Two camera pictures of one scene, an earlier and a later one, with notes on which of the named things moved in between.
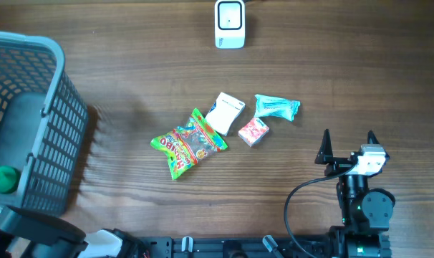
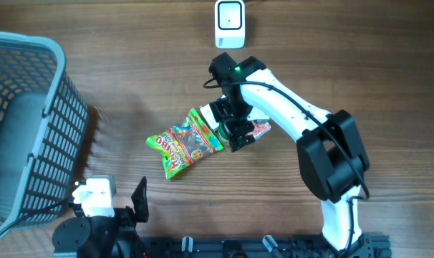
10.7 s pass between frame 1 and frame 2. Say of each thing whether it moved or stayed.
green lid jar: moved
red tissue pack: stayed
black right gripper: moved
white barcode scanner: stayed
